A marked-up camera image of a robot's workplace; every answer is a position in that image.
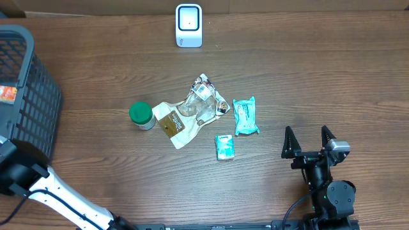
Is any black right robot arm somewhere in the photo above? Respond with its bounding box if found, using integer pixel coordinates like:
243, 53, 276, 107
281, 126, 360, 230

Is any green Kleenex tissue pack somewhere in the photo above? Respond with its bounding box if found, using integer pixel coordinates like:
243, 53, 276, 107
215, 135, 235, 161

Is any green lid jar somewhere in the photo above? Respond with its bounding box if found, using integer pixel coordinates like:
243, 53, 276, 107
129, 102, 156, 130

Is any dried mushroom pouch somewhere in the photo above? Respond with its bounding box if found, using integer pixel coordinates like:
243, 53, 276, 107
152, 73, 230, 149

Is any teal wet wipes pack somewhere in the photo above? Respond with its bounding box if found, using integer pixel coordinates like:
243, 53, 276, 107
233, 96, 260, 136

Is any orange Kleenex tissue pack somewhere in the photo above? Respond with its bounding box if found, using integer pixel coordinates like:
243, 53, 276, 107
0, 86, 17, 104

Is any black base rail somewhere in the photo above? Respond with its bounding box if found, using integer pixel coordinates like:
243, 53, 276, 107
134, 220, 361, 230

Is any dark plastic mesh basket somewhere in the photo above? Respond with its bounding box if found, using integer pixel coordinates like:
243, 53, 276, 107
1, 25, 63, 158

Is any white barcode scanner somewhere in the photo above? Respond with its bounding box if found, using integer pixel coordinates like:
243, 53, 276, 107
175, 3, 203, 48

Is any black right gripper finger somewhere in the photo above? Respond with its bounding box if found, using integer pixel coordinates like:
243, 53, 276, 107
321, 125, 336, 147
281, 126, 302, 159

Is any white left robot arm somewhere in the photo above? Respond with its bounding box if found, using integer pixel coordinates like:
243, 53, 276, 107
1, 137, 135, 230

